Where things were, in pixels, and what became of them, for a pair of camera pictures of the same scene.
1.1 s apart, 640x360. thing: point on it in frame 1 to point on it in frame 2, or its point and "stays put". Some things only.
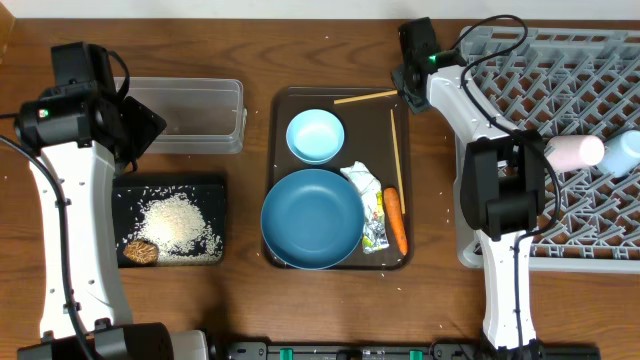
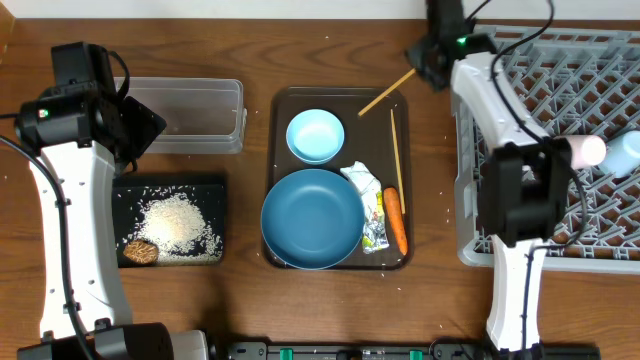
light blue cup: x=622 y=153 stays put
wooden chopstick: x=364 y=97 to x=390 y=89
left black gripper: x=148 y=125 stays put
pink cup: x=565 y=152 stays put
